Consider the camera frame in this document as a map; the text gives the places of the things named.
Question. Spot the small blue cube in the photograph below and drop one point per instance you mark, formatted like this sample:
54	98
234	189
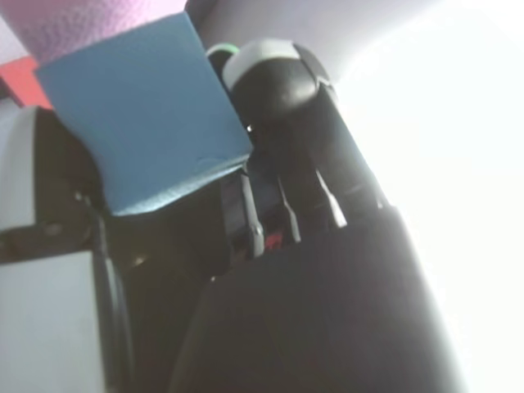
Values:
139	123

